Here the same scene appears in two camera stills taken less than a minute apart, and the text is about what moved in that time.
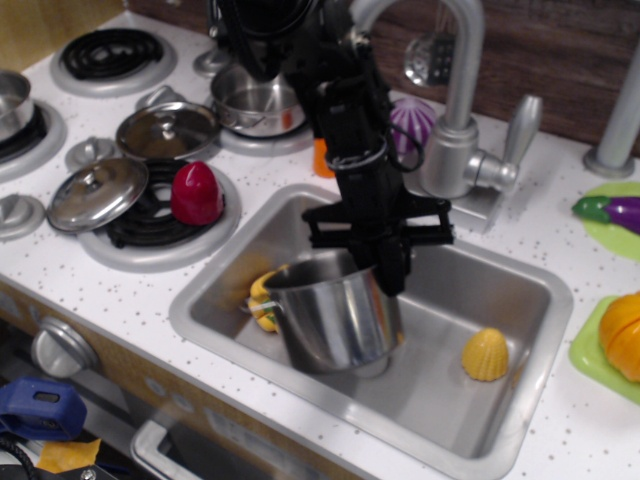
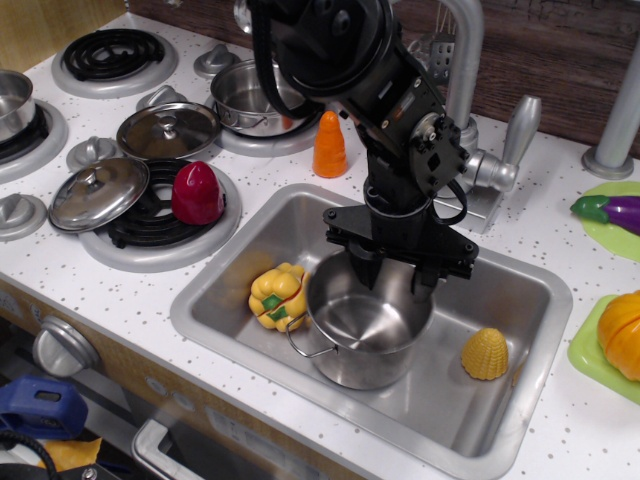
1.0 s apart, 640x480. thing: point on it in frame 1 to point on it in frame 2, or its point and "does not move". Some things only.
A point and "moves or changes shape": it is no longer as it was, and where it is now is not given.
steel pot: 335,317 moves or changes shape
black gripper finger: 392,263 to 423,283
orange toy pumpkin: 620,334 does not move
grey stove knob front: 60,351 does not move
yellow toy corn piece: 485,355 does not move
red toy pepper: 197,197 does not move
